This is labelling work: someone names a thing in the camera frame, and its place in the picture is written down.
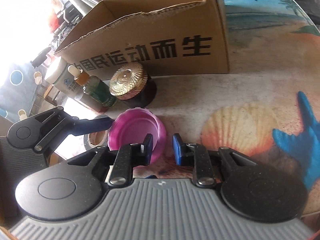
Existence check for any tape roll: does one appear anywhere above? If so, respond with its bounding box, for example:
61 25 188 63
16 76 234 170
84 114 114 150

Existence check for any white plastic jar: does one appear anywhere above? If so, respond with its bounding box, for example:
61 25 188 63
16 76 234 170
44 57 80 99

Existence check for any green dropper bottle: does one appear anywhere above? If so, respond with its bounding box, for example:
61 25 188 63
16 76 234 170
68 65 116 112

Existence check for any gold lid black jar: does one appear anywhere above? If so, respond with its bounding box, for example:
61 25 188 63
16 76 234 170
109 62 157 108

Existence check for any blue dotted cushion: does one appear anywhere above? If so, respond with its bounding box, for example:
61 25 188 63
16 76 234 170
1 62 38 123

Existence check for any beach print table mat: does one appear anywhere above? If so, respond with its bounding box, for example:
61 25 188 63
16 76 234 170
133 0 319 216

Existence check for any brown cardboard box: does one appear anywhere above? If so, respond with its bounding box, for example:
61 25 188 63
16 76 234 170
55 0 229 80

